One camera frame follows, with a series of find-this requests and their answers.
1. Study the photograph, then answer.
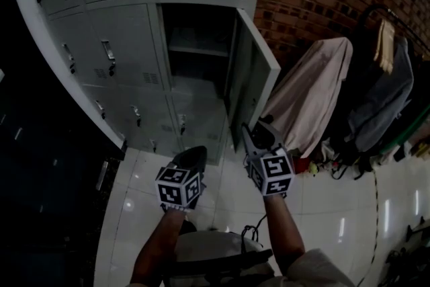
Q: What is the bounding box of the person's left forearm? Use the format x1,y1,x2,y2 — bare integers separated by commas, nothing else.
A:
130,210,185,285

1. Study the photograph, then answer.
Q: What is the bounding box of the person's light shirt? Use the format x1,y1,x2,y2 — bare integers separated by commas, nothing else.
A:
285,248,357,287

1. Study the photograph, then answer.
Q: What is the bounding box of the black waist strap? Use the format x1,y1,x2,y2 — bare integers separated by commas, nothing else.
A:
174,248,273,275

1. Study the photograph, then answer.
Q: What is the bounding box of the black bag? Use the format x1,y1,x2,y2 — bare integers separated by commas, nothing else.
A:
329,130,374,181

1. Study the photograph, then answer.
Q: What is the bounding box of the grey metal locker cabinet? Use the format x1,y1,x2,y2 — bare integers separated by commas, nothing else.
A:
6,0,282,165

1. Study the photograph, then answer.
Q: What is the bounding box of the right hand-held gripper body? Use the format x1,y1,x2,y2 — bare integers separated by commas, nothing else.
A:
244,142,296,201

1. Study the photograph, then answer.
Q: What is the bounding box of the red bag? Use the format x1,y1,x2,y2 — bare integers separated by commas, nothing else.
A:
292,157,312,175

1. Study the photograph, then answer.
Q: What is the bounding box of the black glossy door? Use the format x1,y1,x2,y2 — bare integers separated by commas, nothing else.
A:
0,70,127,287

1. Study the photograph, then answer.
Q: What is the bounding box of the bundle of wooden hangers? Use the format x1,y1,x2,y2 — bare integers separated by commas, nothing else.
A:
373,19,397,75

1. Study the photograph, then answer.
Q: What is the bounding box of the grey hanging jacket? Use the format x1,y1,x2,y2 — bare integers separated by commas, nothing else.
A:
345,38,415,152

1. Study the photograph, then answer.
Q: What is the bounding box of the grey metal cabinet door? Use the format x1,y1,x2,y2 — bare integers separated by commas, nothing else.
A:
224,8,282,154

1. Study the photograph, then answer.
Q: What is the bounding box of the yellow black striped cable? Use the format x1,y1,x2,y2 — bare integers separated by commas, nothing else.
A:
355,171,380,286

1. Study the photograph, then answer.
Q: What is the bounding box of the black clothes rack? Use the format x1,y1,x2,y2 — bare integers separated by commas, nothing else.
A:
357,3,430,61

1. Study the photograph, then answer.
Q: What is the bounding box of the thin black cable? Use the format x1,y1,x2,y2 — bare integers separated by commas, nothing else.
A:
241,214,268,243

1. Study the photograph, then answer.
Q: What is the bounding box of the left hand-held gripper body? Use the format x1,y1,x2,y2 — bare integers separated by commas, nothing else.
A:
155,159,206,212

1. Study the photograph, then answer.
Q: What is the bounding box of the person's right forearm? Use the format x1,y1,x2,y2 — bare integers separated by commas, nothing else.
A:
263,194,306,275

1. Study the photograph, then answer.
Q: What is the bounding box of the pale pink hanging shirt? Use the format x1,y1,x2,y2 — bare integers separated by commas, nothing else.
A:
260,36,353,159

